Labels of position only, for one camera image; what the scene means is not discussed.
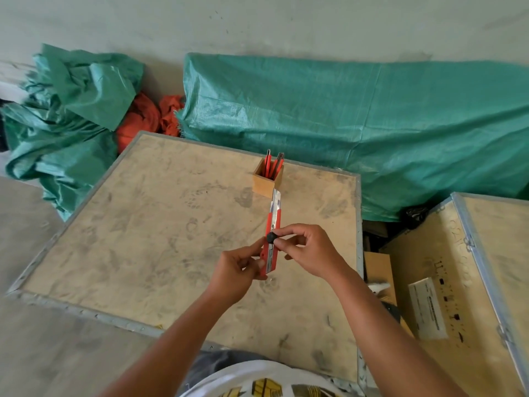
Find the person's left hand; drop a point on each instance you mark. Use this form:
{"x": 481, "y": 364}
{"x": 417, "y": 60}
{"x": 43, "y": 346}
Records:
{"x": 229, "y": 276}

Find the person's right hand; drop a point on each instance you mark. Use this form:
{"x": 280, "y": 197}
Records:
{"x": 318, "y": 252}

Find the person's right thumb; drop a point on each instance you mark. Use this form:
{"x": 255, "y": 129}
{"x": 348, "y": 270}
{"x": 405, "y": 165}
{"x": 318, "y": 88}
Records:
{"x": 289, "y": 242}

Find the person's left thumb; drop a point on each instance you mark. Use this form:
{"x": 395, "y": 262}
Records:
{"x": 248, "y": 248}

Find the red utility knife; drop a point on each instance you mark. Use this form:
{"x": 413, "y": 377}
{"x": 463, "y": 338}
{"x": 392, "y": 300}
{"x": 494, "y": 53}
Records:
{"x": 277, "y": 165}
{"x": 273, "y": 219}
{"x": 267, "y": 163}

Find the person's left forearm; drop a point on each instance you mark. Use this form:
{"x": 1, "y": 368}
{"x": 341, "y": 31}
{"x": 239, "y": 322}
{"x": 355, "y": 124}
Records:
{"x": 169, "y": 351}

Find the person's right forearm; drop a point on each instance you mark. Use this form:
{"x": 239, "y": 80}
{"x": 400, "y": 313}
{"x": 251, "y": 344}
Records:
{"x": 388, "y": 339}

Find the small wooden holder box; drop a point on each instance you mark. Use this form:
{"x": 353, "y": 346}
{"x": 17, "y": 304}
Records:
{"x": 264, "y": 183}

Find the brown cardboard box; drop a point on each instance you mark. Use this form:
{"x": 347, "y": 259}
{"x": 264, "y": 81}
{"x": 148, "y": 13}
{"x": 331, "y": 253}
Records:
{"x": 378, "y": 268}

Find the plywood crate with metal edging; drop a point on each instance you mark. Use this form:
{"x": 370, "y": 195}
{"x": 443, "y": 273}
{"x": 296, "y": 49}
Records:
{"x": 157, "y": 227}

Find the dark trousers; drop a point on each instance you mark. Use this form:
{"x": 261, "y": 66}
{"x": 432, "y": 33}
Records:
{"x": 215, "y": 361}

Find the black plastic bag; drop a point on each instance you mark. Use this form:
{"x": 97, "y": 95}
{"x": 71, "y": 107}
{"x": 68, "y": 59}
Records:
{"x": 415, "y": 217}

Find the large green tarp cover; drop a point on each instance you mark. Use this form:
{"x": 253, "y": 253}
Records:
{"x": 351, "y": 128}

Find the white printed shirt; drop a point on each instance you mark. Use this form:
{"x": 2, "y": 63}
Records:
{"x": 264, "y": 382}

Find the white paper label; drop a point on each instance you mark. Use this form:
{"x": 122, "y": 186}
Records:
{"x": 427, "y": 308}

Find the orange cloth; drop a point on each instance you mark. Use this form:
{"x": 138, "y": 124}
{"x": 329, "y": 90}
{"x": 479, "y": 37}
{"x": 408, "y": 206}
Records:
{"x": 140, "y": 119}

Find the plywood crate with white label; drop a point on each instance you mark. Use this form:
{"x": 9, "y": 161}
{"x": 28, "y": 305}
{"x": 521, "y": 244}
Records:
{"x": 467, "y": 293}

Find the crumpled green tarp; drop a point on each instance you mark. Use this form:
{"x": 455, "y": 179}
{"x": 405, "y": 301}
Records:
{"x": 74, "y": 119}

